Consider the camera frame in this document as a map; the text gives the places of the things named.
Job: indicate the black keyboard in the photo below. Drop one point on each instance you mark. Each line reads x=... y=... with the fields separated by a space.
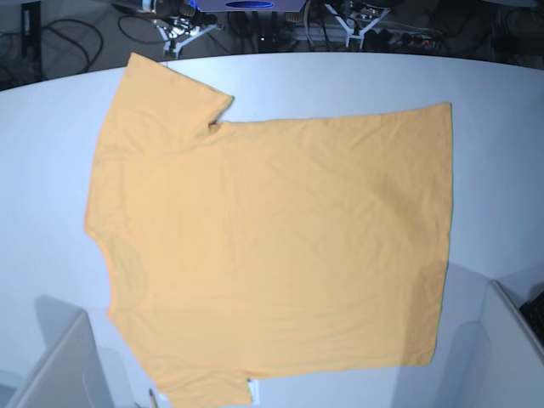
x=533 y=313

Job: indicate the grey box left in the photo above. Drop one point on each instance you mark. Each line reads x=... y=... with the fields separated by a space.
x=69 y=373

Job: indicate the orange T-shirt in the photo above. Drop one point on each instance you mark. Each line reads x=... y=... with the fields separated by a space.
x=251 y=250

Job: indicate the pencil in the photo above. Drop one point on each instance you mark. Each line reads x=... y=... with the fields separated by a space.
x=153 y=400

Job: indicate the white paper label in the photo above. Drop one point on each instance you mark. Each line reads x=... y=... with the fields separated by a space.
x=253 y=386

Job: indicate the grey box right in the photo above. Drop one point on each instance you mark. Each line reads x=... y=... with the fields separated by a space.
x=495 y=361

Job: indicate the grey box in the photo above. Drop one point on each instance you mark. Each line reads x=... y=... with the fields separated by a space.
x=69 y=373
x=495 y=361

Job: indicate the blue grey device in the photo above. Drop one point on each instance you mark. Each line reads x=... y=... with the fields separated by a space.
x=247 y=5

